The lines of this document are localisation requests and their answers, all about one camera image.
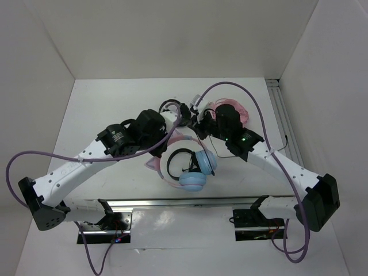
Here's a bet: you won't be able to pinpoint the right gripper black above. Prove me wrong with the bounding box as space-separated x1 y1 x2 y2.
187 108 229 141

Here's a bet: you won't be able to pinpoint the thin black headphone cable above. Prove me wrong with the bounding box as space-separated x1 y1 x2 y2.
208 135 290 176

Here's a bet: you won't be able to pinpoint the pink blue cat-ear headphones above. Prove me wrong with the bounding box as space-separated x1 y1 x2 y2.
145 130 217 192

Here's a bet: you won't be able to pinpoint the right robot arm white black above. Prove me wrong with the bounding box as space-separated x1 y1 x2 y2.
192 104 340 232

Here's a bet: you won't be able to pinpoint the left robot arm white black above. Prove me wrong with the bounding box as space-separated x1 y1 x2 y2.
18 109 181 231

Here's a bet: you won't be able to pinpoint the black headphones far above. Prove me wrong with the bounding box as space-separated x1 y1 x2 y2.
158 99 191 128

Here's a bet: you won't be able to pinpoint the black headphones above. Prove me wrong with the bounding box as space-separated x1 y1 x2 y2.
166 148 201 181
158 99 191 128

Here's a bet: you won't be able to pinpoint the black headphones near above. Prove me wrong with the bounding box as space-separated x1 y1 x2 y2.
166 148 201 181

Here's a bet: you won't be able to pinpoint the pink gaming headset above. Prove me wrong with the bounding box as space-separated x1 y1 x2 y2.
209 98 249 127

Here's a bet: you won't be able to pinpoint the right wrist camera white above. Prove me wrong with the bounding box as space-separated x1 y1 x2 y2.
189 94 210 114

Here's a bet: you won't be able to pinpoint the aluminium side rail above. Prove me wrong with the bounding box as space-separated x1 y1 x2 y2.
265 79 305 167

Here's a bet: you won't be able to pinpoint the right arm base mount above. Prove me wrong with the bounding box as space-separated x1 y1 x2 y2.
229 209 285 242

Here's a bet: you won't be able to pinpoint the aluminium front rail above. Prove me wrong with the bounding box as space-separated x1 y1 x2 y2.
107 196 261 209

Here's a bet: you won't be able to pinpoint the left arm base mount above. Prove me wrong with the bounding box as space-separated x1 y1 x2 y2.
79 208 133 244

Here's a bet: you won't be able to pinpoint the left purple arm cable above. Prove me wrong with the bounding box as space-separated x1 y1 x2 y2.
6 105 182 276

